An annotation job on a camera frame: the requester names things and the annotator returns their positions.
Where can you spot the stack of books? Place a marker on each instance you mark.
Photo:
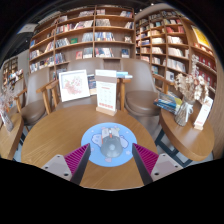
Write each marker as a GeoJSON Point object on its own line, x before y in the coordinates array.
{"type": "Point", "coordinates": [166, 102]}

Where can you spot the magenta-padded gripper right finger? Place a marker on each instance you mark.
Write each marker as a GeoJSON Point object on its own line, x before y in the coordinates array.
{"type": "Point", "coordinates": [163, 165]}

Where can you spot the curved wooden bookshelf unit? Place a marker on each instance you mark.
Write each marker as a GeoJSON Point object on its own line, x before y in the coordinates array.
{"type": "Point", "coordinates": [173, 50]}

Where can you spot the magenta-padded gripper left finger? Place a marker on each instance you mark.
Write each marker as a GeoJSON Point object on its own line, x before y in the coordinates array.
{"type": "Point", "coordinates": [60, 165]}

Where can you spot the round blue mouse pad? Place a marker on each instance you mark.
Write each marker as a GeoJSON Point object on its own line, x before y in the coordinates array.
{"type": "Point", "coordinates": [90, 143]}

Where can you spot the white card sign wooden stand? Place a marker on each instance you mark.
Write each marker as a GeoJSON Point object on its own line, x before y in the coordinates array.
{"type": "Point", "coordinates": [106, 95]}

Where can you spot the glass vase beige dried flowers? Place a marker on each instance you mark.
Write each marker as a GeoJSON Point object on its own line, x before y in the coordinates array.
{"type": "Point", "coordinates": [183, 115]}

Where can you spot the grey computer mouse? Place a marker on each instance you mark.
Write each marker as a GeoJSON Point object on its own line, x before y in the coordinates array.
{"type": "Point", "coordinates": [110, 146]}

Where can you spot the white framed floral picture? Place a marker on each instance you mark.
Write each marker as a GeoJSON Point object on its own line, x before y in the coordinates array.
{"type": "Point", "coordinates": [74, 85]}

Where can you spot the round wooden side table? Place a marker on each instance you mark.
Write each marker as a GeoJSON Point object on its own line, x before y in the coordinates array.
{"type": "Point", "coordinates": [11, 140]}
{"type": "Point", "coordinates": [190, 141]}

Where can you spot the beige padded wooden armchair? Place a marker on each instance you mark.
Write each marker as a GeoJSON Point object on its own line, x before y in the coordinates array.
{"type": "Point", "coordinates": [83, 65]}
{"type": "Point", "coordinates": [33, 110]}
{"type": "Point", "coordinates": [143, 100]}

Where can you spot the small white table sign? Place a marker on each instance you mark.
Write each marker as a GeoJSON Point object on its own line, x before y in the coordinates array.
{"type": "Point", "coordinates": [203, 113]}

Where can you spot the dark cover book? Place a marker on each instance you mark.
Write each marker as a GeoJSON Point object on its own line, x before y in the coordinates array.
{"type": "Point", "coordinates": [92, 83]}

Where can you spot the distant wooden bookshelf unit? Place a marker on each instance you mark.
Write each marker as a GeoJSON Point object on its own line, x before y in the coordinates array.
{"type": "Point", "coordinates": [11, 70]}

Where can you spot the light blue book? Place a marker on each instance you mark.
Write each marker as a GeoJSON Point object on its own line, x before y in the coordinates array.
{"type": "Point", "coordinates": [124, 75]}

